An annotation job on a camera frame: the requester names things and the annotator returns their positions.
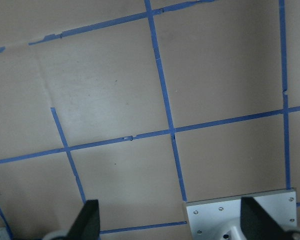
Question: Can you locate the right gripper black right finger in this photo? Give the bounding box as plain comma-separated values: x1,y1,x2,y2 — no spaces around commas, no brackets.
240,197,290,240

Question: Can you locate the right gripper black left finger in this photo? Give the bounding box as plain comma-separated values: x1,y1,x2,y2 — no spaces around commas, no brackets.
66,199,101,240

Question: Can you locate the right arm aluminium base plate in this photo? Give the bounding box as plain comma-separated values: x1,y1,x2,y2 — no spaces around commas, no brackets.
183,189,298,240

